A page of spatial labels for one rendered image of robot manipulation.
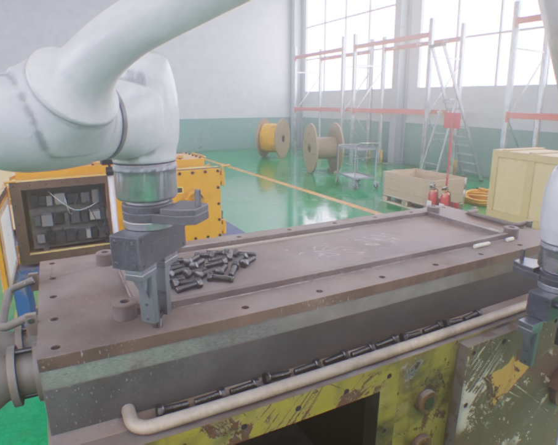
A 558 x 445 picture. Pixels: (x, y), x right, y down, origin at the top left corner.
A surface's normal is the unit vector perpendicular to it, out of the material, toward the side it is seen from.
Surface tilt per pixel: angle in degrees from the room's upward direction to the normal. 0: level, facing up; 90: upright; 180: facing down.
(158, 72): 74
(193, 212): 90
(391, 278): 0
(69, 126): 122
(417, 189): 90
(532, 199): 90
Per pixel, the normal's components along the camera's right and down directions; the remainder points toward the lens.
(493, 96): -0.88, 0.12
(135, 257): -0.30, 0.25
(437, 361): 0.46, 0.23
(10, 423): 0.00, -0.97
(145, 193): 0.21, 0.25
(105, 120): 0.93, 0.14
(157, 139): 0.74, 0.37
